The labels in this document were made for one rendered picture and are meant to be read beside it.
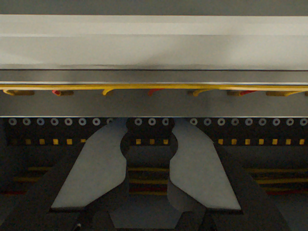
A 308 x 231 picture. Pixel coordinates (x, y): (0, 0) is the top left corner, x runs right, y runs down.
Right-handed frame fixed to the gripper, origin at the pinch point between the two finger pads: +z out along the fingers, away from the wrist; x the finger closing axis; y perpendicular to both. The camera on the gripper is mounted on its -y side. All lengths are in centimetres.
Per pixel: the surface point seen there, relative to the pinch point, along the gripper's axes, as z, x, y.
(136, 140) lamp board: 6.8, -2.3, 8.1
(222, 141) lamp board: 6.9, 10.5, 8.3
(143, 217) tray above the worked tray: -0.3, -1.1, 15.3
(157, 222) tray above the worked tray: -1.0, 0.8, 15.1
